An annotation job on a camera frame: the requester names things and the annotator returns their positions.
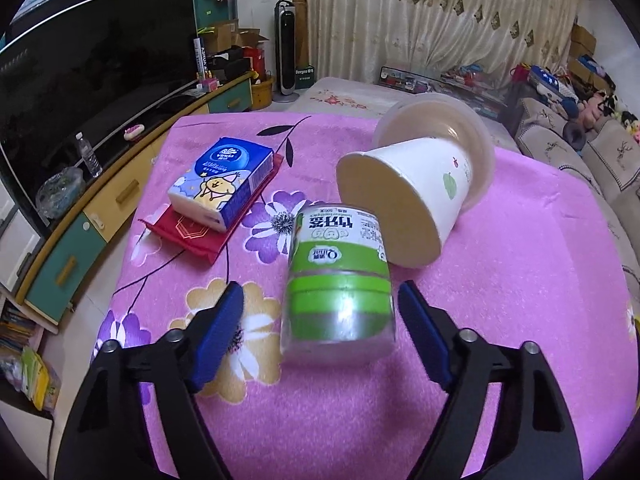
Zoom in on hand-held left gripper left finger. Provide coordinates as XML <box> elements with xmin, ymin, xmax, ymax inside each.
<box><xmin>52</xmin><ymin>281</ymin><xmax>246</xmax><ymax>480</ymax></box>

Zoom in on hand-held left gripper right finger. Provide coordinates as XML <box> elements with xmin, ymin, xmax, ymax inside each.
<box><xmin>397</xmin><ymin>280</ymin><xmax>586</xmax><ymax>480</ymax></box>

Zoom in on clear jar with green label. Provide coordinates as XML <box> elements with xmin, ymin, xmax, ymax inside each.
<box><xmin>280</xmin><ymin>204</ymin><xmax>396</xmax><ymax>363</ymax></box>

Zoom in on pink floral tablecloth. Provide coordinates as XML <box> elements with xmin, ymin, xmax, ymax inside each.
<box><xmin>52</xmin><ymin>112</ymin><xmax>640</xmax><ymax>480</ymax></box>

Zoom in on red flat packet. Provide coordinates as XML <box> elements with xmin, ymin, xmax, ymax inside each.
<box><xmin>137</xmin><ymin>152</ymin><xmax>286</xmax><ymax>266</ymax></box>

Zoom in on printed paper cup with lid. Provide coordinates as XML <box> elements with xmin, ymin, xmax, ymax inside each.
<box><xmin>336</xmin><ymin>99</ymin><xmax>497</xmax><ymax>268</ymax></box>

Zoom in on blue tissue packet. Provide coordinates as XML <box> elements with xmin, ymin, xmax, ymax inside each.
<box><xmin>167</xmin><ymin>137</ymin><xmax>275</xmax><ymax>233</ymax></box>

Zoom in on teal and yellow tv cabinet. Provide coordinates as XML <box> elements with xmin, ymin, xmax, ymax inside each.
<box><xmin>0</xmin><ymin>71</ymin><xmax>253</xmax><ymax>333</ymax></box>

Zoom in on stack of books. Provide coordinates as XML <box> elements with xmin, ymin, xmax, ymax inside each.
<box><xmin>0</xmin><ymin>300</ymin><xmax>61</xmax><ymax>411</ymax></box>

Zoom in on clear plastic bag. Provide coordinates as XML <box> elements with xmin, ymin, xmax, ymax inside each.
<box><xmin>36</xmin><ymin>167</ymin><xmax>83</xmax><ymax>218</ymax></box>

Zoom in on clear water bottle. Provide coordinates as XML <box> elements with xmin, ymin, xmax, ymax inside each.
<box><xmin>75</xmin><ymin>132</ymin><xmax>103</xmax><ymax>178</ymax></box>

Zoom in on yellow basin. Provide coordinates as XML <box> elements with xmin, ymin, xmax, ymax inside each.
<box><xmin>250</xmin><ymin>75</ymin><xmax>276</xmax><ymax>111</ymax></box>

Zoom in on beige sofa with covers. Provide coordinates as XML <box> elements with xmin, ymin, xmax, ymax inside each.
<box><xmin>510</xmin><ymin>95</ymin><xmax>640</xmax><ymax>281</ymax></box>

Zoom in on floral bed sheet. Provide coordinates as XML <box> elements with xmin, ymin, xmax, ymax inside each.
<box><xmin>285</xmin><ymin>76</ymin><xmax>511</xmax><ymax>151</ymax></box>

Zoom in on row of books and boxes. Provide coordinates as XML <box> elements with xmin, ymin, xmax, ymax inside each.
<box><xmin>379</xmin><ymin>62</ymin><xmax>516</xmax><ymax>121</ymax></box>

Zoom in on dark neck pillow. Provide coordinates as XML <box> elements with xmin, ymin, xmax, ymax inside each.
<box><xmin>562</xmin><ymin>119</ymin><xmax>588</xmax><ymax>151</ymax></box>

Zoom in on dark green crate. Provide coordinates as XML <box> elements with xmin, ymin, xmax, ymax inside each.
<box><xmin>294</xmin><ymin>62</ymin><xmax>317</xmax><ymax>93</ymax></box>

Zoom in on red box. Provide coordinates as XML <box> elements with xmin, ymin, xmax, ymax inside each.
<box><xmin>243</xmin><ymin>45</ymin><xmax>268</xmax><ymax>83</ymax></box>

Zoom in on white long carton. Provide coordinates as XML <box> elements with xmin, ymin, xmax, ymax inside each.
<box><xmin>193</xmin><ymin>36</ymin><xmax>210</xmax><ymax>86</ymax></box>

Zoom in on large black television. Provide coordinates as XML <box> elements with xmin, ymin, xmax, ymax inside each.
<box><xmin>0</xmin><ymin>0</ymin><xmax>201</xmax><ymax>221</ymax></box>

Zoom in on pile of plush toys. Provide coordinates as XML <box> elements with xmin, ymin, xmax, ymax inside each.
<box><xmin>520</xmin><ymin>60</ymin><xmax>640</xmax><ymax>136</ymax></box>

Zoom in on grey tower fan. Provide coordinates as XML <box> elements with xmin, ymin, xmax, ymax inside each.
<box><xmin>274</xmin><ymin>0</ymin><xmax>303</xmax><ymax>103</ymax></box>

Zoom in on open cardboard boxes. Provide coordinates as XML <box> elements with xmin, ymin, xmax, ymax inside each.
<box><xmin>200</xmin><ymin>19</ymin><xmax>271</xmax><ymax>56</ymax></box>

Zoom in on beige patterned curtain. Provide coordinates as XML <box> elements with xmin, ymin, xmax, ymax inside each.
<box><xmin>300</xmin><ymin>0</ymin><xmax>586</xmax><ymax>91</ymax></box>

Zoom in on stacked cardboard boxes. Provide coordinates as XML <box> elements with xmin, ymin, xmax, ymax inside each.
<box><xmin>567</xmin><ymin>24</ymin><xmax>611</xmax><ymax>91</ymax></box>

